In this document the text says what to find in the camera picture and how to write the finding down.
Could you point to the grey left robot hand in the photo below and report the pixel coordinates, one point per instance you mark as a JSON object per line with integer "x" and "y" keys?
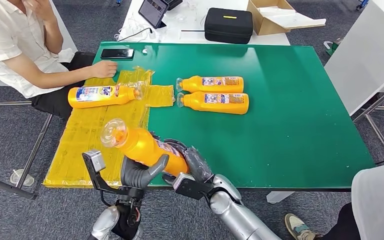
{"x": 135, "y": 175}

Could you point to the person's left hand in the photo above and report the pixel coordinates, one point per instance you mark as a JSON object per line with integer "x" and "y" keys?
{"x": 43, "y": 8}

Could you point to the person's right hand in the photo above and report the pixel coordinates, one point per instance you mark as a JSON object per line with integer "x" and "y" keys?
{"x": 104, "y": 69}

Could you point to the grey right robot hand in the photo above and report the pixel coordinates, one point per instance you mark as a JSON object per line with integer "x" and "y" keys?
{"x": 197, "y": 165}

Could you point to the orange detergent bottle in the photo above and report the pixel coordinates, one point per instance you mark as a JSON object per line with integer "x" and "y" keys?
{"x": 92, "y": 99}
{"x": 195, "y": 103}
{"x": 192, "y": 85}
{"x": 140, "y": 145}

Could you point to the person's left forearm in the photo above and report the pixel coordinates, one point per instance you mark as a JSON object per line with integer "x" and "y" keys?
{"x": 53, "y": 36}

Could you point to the person's right forearm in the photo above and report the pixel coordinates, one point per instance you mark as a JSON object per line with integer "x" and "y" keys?
{"x": 66, "y": 78}

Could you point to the black smartphone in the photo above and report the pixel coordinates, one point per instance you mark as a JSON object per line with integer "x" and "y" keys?
{"x": 117, "y": 53}

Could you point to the small white earbud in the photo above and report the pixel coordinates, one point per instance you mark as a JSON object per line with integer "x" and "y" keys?
{"x": 144, "y": 51}

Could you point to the person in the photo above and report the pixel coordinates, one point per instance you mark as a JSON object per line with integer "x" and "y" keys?
{"x": 6, "y": 33}
{"x": 377, "y": 212}

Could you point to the yellow taped cardboard mat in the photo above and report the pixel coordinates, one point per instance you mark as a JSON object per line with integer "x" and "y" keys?
{"x": 79, "y": 145}

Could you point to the small blue floor object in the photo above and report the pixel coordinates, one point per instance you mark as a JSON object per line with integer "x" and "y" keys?
{"x": 118, "y": 2}

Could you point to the black tablet on stand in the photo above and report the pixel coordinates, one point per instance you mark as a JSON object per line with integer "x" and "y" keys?
{"x": 153, "y": 11}

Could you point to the white table foot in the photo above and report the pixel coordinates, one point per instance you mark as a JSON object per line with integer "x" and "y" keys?
{"x": 279, "y": 197}

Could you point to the black electronic device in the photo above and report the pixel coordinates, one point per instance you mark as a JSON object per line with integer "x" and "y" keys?
{"x": 172, "y": 3}

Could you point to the thin black stick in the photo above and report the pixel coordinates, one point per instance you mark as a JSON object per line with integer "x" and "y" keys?
{"x": 192, "y": 31}

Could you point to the white table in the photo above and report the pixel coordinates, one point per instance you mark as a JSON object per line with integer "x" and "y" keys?
{"x": 192, "y": 20}

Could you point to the clear plastic cup lid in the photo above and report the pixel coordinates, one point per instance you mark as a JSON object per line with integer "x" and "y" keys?
{"x": 21, "y": 178}

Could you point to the person's shoe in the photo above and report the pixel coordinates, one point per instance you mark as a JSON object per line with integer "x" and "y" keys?
{"x": 298, "y": 227}

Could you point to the black zipped carry case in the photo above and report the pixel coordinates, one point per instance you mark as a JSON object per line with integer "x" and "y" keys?
{"x": 228, "y": 28}

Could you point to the open cardboard box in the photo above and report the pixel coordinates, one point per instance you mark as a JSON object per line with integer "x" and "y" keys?
{"x": 265, "y": 26}

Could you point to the white sheet in box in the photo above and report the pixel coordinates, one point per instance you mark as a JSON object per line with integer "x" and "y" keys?
{"x": 293, "y": 20}

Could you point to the green and white floor object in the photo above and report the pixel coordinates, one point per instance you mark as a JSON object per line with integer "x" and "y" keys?
{"x": 332, "y": 47}

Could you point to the white desk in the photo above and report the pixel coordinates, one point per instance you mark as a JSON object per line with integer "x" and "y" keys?
{"x": 364, "y": 53}

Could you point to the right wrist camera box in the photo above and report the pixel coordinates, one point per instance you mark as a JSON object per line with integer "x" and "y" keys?
{"x": 188, "y": 185}

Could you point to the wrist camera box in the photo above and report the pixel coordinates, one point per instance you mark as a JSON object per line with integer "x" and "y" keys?
{"x": 96, "y": 160}
{"x": 188, "y": 185}

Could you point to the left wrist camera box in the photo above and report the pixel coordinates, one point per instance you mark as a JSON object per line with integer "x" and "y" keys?
{"x": 96, "y": 160}

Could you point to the metal frame with legs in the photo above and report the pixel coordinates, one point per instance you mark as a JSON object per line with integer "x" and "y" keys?
{"x": 34, "y": 149}

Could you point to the metal desk frame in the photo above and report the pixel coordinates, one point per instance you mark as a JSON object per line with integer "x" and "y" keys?
{"x": 379, "y": 137}

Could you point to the blue wheeled frame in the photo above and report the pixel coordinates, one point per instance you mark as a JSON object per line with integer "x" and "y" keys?
{"x": 362, "y": 4}

